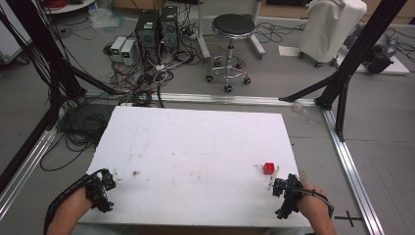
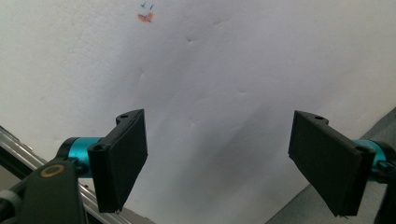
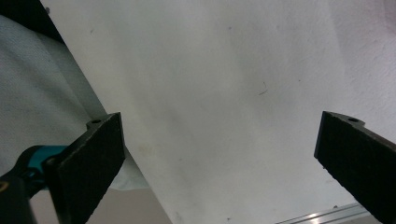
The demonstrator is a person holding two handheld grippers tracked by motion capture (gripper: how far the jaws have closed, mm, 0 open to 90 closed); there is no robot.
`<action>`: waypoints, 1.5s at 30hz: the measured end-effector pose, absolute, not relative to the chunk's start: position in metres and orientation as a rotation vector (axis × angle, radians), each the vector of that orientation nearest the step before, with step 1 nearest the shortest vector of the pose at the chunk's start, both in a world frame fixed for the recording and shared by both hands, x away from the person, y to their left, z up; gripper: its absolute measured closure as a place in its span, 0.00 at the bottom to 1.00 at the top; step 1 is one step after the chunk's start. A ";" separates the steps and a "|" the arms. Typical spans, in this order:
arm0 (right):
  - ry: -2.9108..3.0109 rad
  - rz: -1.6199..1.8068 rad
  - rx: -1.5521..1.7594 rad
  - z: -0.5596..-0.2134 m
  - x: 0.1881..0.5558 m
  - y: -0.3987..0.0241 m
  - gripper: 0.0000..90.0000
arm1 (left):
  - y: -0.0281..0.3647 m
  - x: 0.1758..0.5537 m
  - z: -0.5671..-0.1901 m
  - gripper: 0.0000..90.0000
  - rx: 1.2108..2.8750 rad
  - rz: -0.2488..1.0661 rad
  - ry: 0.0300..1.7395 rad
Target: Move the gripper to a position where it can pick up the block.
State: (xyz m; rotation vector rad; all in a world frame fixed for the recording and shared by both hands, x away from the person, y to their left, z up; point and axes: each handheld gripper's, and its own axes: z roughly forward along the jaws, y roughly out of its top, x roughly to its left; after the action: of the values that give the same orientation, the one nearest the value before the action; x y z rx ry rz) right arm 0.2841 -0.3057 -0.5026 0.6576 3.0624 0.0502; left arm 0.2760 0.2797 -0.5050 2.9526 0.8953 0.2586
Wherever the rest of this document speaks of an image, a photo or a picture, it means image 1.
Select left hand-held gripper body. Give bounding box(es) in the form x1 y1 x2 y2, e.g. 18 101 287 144
84 167 117 214

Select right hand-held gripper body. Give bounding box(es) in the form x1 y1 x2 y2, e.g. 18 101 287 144
272 173 303 220

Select person's left hand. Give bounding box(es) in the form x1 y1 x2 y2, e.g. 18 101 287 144
61 188 95 220

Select person's right hand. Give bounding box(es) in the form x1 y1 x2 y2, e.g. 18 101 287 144
297 183 333 221

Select crumpled clear plastic wrap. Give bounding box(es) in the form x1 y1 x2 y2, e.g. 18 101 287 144
292 103 315 126

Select white bench power supply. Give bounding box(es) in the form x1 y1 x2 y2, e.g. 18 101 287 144
120 39 137 67
110 35 127 63

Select white paper sheet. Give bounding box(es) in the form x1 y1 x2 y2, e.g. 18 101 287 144
278 44 301 58

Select white desk leg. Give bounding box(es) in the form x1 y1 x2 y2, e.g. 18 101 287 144
249 0 267 61
195 0 212 62

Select black computer tower green sticker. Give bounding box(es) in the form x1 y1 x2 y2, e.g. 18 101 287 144
134 9 161 66

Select white cloth covered cart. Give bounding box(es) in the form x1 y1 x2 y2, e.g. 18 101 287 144
298 0 368 69

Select black round stool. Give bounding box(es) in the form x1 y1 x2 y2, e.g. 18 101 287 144
205 13 257 94

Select clear plastic bag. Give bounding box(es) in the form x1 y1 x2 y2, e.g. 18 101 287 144
88 5 126 31

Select white floor board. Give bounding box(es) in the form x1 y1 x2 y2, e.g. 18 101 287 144
336 48 411 76

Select round white table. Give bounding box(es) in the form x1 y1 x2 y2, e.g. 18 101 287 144
41 0 98 16

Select coiled black cables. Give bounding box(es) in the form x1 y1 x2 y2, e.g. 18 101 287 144
39 103 117 172

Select aluminium floor rail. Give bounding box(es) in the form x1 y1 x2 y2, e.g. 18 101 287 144
321 109 387 235
82 91 318 108
0 127 59 220

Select tangle of floor cables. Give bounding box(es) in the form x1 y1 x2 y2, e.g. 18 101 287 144
103 19 205 109

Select black frame strut with cables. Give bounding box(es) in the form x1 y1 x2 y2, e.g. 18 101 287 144
0 0 125 131

